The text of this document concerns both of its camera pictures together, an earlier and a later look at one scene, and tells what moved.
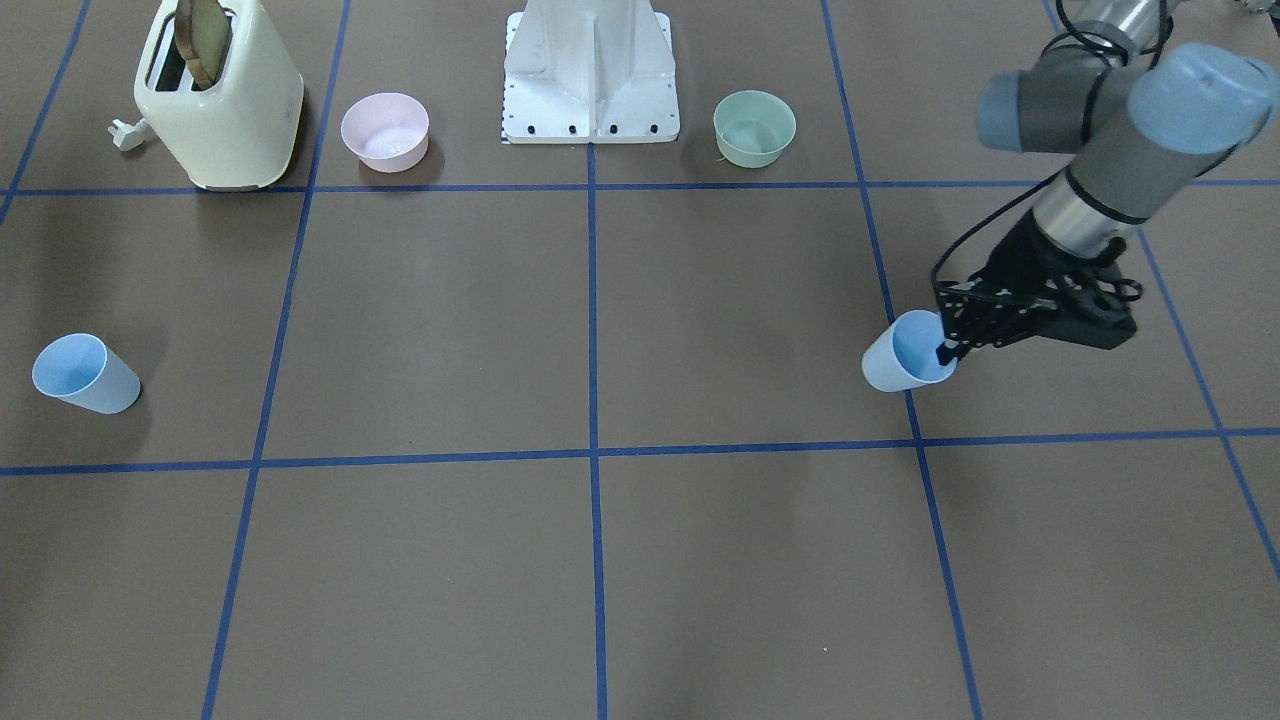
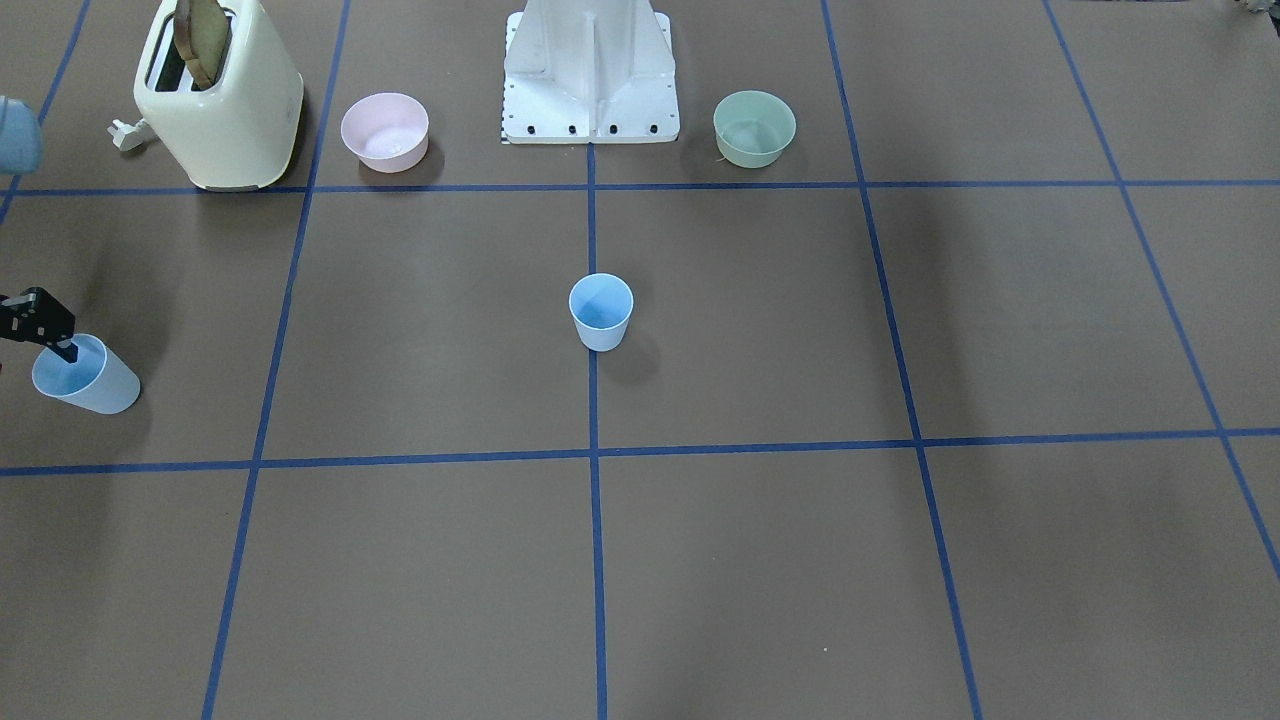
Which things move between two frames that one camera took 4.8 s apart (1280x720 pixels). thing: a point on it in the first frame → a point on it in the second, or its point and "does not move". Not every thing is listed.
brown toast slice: (204, 36) does not move
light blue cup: (905, 356) → (601, 305)
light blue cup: (81, 369) does not move
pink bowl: (387, 132) does not move
